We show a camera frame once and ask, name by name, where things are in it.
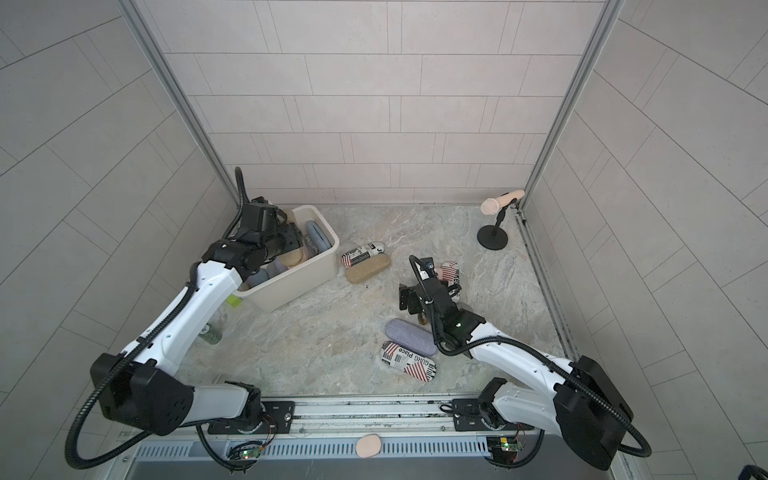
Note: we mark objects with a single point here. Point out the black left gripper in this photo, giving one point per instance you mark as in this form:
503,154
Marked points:
293,236

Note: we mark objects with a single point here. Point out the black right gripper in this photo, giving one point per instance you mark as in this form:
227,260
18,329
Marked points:
414,294

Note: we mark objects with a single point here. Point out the lilac case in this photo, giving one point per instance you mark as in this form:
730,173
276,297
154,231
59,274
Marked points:
276,268

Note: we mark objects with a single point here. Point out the light blue case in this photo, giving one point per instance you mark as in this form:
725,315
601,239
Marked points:
316,239

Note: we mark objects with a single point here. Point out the pink case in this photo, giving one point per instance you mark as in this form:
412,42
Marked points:
294,258

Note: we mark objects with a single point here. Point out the blue oval case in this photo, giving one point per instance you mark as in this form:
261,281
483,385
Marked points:
258,278

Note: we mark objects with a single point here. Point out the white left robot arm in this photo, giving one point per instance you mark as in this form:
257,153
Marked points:
138,387

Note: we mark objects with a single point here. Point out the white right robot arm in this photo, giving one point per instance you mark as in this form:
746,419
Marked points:
575,400

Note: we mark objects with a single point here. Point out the cream plastic storage box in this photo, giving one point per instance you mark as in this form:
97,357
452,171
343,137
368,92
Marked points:
298,280

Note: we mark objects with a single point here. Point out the purple case lower right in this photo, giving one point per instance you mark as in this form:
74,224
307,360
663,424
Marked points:
411,337

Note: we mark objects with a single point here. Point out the flag print case right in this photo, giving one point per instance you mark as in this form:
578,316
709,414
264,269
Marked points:
448,273

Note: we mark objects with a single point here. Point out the flag print case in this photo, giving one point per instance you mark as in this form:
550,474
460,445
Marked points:
448,273
361,253

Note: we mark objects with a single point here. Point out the flag newspaper case front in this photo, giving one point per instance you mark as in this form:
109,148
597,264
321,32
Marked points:
407,362

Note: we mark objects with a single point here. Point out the green small cube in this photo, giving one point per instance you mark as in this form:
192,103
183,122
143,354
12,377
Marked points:
233,301

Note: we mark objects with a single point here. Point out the flag print case upper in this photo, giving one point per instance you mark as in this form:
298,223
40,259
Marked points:
361,253

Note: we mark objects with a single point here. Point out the pink microphone on black stand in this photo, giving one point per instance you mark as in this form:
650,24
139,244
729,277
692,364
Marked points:
494,237

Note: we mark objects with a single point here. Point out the tan case upper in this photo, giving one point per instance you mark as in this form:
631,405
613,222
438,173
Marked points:
367,269

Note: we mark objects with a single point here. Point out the right circuit board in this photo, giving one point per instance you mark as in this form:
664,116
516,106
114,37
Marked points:
504,450

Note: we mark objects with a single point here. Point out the circuit board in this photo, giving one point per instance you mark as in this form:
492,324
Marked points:
246,452
504,450

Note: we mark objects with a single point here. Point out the left circuit board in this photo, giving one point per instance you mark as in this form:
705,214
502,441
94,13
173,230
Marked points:
246,452

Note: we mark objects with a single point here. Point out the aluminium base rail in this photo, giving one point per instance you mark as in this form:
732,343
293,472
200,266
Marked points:
336,414

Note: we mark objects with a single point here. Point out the pink oval pad on rail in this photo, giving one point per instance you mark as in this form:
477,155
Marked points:
368,446

